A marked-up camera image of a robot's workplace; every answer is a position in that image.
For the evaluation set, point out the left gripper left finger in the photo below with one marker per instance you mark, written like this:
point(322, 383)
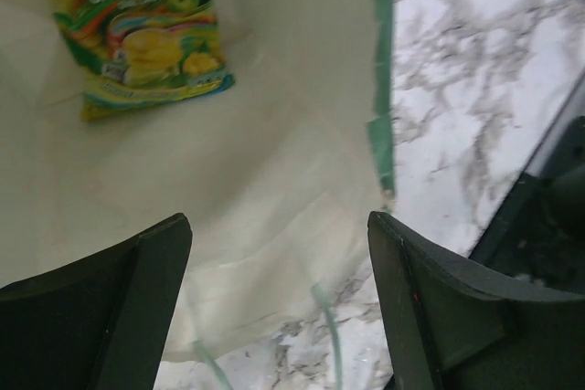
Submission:
point(100, 322)

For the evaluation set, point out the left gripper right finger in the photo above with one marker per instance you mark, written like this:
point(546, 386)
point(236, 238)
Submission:
point(452, 323)

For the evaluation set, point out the green paper bag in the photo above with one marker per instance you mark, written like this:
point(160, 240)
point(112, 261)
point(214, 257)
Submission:
point(275, 175)

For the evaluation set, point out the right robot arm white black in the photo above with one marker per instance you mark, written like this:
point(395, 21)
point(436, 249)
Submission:
point(537, 233)

